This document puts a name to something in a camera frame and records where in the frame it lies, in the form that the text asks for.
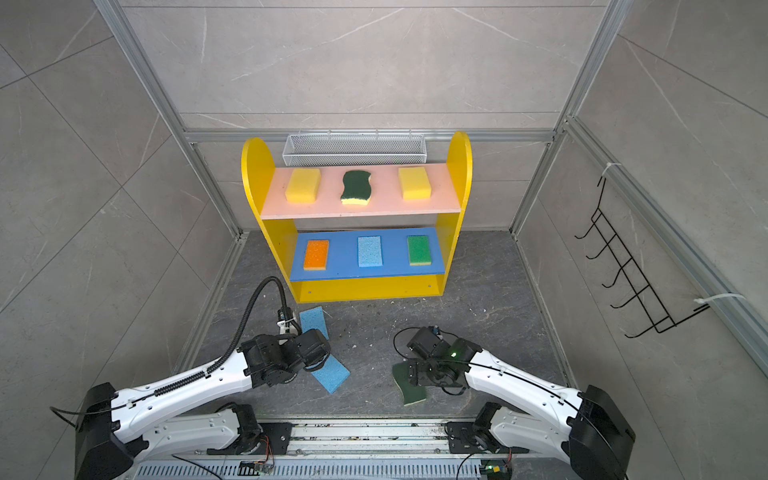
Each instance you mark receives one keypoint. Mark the dark green sponge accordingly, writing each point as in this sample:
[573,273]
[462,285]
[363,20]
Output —
[357,189]
[411,394]

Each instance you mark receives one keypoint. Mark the bright green sponge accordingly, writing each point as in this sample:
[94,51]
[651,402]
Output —
[419,250]

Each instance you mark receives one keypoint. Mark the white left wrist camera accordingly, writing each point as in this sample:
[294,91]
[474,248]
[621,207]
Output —
[287,322]

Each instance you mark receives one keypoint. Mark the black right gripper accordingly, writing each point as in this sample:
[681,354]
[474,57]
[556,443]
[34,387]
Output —
[417,370]

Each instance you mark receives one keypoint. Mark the blue sponge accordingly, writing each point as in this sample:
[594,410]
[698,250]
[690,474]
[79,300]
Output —
[332,375]
[369,252]
[314,319]

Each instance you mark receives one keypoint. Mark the white wire mesh basket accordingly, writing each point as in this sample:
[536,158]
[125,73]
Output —
[353,149]

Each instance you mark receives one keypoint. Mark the black wire hook rack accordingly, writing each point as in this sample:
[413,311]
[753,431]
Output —
[628,271]

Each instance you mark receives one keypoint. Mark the aluminium mounting rail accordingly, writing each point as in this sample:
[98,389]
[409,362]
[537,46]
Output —
[344,449]

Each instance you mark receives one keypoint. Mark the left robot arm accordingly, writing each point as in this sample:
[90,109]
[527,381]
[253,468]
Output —
[120,428]

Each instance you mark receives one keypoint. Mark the orange sponge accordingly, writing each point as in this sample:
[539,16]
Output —
[316,255]

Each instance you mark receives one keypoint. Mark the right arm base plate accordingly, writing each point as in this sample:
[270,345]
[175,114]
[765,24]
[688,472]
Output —
[467,437]

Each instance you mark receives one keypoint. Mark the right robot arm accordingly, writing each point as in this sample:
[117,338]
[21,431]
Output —
[584,429]

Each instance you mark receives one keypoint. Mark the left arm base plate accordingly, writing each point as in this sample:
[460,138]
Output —
[272,435]

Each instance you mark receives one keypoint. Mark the yellow shelf with coloured boards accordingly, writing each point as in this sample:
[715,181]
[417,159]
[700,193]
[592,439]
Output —
[359,216]

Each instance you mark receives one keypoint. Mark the yellow sponge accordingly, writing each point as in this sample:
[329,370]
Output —
[303,186]
[415,184]

